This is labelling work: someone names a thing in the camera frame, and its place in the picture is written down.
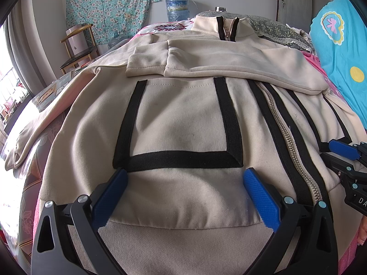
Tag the blue cartoon quilt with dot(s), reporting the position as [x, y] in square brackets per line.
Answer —
[338, 51]

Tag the grey curtain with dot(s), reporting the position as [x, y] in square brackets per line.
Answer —
[28, 51]

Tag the printed cardboard box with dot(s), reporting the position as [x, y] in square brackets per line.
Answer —
[51, 91]

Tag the white box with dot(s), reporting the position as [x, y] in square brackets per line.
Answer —
[76, 43]

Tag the pink printed blanket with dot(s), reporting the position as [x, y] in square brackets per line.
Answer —
[314, 63]

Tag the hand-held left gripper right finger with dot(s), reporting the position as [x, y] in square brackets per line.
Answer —
[262, 199]

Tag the beige zip jacket black trim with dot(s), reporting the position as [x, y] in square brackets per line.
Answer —
[183, 120]

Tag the grey floral pillow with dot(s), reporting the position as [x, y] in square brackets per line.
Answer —
[275, 30]

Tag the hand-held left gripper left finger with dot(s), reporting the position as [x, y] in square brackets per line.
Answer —
[110, 199]

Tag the floral patterned mattress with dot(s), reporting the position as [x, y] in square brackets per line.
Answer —
[31, 200]

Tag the wooden chair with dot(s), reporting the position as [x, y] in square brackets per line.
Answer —
[77, 59]

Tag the white wardrobe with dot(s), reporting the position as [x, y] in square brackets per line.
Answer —
[295, 0]

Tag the large water jug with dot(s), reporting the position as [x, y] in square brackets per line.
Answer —
[177, 8]

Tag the teal floral cloth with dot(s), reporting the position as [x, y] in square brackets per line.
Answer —
[114, 5]

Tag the clear plastic container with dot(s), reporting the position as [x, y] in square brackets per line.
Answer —
[117, 42]

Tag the person's right hand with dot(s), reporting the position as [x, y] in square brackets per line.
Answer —
[363, 230]

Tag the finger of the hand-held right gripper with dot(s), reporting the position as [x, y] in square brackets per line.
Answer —
[344, 149]
[348, 174]

